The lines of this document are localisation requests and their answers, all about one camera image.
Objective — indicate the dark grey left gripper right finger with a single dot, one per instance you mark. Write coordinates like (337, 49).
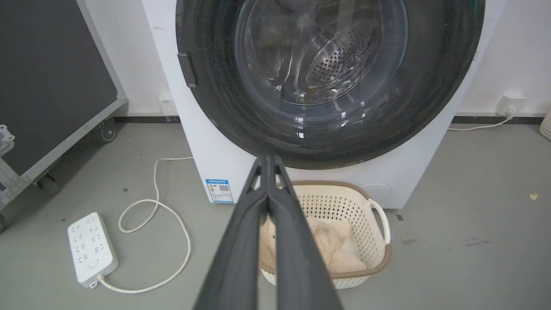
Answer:
(301, 258)

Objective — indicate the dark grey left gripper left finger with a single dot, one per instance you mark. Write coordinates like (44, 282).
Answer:
(234, 258)

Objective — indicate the white front-load washing machine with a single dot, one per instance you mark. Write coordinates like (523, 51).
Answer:
(215, 146)

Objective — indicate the round dark washing machine door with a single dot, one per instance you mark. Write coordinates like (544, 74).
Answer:
(430, 86)

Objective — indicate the beige fluffy towel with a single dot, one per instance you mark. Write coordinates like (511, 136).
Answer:
(331, 245)

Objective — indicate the blue energy label sticker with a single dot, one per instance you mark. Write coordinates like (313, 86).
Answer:
(219, 190)

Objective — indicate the cream perforated laundry basket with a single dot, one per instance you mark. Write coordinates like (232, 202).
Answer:
(370, 224)

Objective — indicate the white power strip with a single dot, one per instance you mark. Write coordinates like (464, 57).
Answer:
(91, 249)

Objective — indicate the black caster wheel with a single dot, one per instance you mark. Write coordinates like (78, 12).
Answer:
(108, 130)

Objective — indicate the black flight case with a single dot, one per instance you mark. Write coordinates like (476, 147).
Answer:
(47, 82)

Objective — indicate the white woven basket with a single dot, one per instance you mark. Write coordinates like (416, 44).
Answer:
(546, 125)

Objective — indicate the white wall socket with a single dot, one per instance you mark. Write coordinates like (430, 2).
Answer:
(167, 104)

